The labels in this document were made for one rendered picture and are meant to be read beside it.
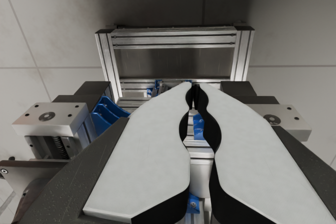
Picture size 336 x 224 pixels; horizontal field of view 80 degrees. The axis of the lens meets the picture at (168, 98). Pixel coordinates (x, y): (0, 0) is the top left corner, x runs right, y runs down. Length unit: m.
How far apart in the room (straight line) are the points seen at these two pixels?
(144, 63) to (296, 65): 1.01
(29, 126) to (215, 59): 0.95
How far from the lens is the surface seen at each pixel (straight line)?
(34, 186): 0.57
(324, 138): 2.12
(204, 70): 1.22
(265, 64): 1.53
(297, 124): 0.49
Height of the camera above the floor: 1.31
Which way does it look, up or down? 57 degrees down
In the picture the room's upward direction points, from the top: 172 degrees counter-clockwise
